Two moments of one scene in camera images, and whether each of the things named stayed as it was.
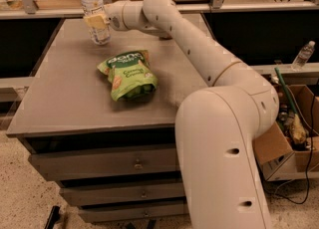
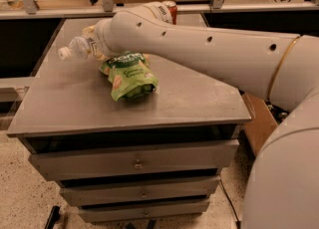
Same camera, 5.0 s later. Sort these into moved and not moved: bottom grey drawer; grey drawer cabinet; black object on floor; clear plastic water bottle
Moved: clear plastic water bottle
Not moved: bottom grey drawer; black object on floor; grey drawer cabinet
